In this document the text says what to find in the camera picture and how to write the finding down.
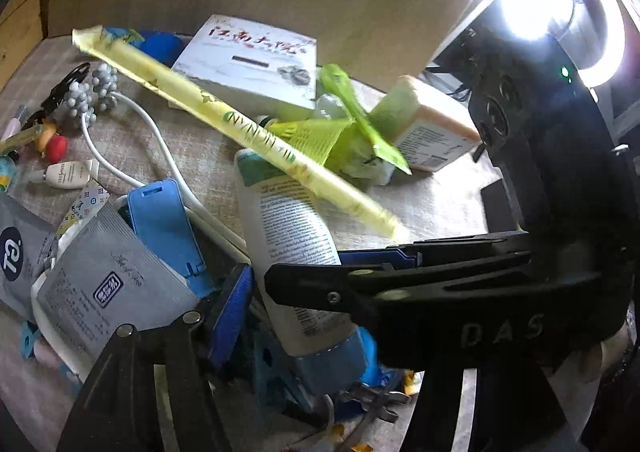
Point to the dark grey packet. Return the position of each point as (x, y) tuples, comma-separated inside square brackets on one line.
[(22, 257)]

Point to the long yellow tube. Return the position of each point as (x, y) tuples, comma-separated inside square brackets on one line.
[(200, 99)]

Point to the small patterned packet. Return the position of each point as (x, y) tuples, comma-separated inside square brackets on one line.
[(82, 207)]

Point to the lime green printed packet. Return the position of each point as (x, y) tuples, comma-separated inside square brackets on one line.
[(312, 139)]

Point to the grey foil sachet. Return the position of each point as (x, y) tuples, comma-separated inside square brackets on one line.
[(115, 292)]

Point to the white lotion tube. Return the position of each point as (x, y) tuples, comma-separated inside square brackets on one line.
[(290, 227)]

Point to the plaid cloth mat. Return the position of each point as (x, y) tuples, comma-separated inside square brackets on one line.
[(440, 202)]

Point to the blue packet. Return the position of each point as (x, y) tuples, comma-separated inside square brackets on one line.
[(380, 382)]

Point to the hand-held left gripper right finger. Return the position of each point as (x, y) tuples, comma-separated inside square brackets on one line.
[(510, 412)]

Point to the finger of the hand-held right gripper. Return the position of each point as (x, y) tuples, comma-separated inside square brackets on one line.
[(320, 282), (380, 256)]

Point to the blue plastic holder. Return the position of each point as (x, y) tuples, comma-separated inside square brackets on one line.
[(165, 232)]

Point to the red and orange toy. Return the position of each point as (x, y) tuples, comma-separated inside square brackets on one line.
[(52, 141)]

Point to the pine wooden board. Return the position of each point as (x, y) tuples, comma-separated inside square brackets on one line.
[(25, 16)]

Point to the white box with red script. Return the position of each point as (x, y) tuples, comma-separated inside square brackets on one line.
[(250, 66)]

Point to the small white cream tube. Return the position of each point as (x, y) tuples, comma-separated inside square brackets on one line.
[(67, 175)]

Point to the white beaded massager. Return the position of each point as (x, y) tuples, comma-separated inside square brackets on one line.
[(92, 94)]

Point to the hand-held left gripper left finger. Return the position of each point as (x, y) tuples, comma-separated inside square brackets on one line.
[(230, 317)]

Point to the blue soft pouch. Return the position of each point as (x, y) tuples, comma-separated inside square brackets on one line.
[(155, 44)]

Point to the metal pliers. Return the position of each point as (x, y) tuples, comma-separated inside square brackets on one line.
[(375, 399)]

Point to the green plastic wrapper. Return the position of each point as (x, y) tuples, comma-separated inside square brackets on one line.
[(360, 121)]

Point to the orange and white box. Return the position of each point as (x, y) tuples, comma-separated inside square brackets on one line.
[(440, 131)]

